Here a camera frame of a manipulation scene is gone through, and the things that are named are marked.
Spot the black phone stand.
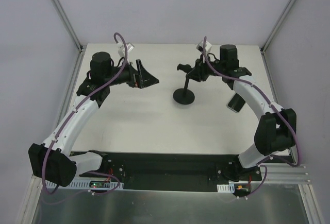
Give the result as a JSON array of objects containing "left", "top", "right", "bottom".
[{"left": 173, "top": 64, "right": 195, "bottom": 105}]

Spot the black smartphone clear case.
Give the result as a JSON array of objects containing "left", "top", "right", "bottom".
[{"left": 226, "top": 93, "right": 246, "bottom": 113}]

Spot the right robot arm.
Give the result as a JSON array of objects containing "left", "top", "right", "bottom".
[{"left": 186, "top": 41, "right": 297, "bottom": 180}]

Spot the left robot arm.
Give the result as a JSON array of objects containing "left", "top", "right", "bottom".
[{"left": 28, "top": 51, "right": 159, "bottom": 187}]

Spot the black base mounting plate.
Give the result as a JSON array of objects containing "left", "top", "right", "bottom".
[{"left": 74, "top": 151, "right": 269, "bottom": 191}]

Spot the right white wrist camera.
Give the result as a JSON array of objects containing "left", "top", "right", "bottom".
[{"left": 196, "top": 41, "right": 212, "bottom": 54}]

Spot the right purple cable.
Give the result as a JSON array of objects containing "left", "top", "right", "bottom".
[{"left": 202, "top": 36, "right": 303, "bottom": 168}]

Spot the purple cable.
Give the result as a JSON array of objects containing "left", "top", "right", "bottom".
[
  {"left": 41, "top": 32, "right": 132, "bottom": 195},
  {"left": 202, "top": 36, "right": 303, "bottom": 168}
]

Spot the right aluminium frame post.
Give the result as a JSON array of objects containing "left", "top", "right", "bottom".
[{"left": 260, "top": 0, "right": 298, "bottom": 55}]

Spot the aluminium frame post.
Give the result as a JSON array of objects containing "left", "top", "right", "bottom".
[
  {"left": 51, "top": 0, "right": 83, "bottom": 51},
  {"left": 260, "top": 0, "right": 298, "bottom": 55}
]

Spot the left aluminium frame post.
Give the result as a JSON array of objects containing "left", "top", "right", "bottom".
[{"left": 51, "top": 0, "right": 83, "bottom": 51}]

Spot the left white cable duct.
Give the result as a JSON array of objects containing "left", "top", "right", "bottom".
[{"left": 67, "top": 179, "right": 124, "bottom": 191}]

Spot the white cable duct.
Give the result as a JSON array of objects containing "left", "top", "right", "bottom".
[
  {"left": 217, "top": 183, "right": 235, "bottom": 194},
  {"left": 67, "top": 179, "right": 124, "bottom": 191}
]

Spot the right white cable duct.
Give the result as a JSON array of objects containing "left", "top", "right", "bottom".
[{"left": 217, "top": 183, "right": 235, "bottom": 194}]

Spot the aluminium front rail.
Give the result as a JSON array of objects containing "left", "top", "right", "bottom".
[{"left": 260, "top": 163, "right": 311, "bottom": 185}]

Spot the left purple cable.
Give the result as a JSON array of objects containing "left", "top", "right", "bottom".
[{"left": 41, "top": 32, "right": 132, "bottom": 195}]

